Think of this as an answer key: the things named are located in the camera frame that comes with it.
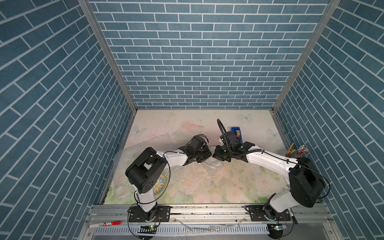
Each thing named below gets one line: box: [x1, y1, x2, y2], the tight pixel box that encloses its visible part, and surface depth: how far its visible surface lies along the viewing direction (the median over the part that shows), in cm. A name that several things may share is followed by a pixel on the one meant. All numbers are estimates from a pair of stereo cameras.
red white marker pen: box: [88, 220, 122, 229], surface depth 72 cm
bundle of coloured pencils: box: [285, 143, 309, 159], surface depth 82 cm
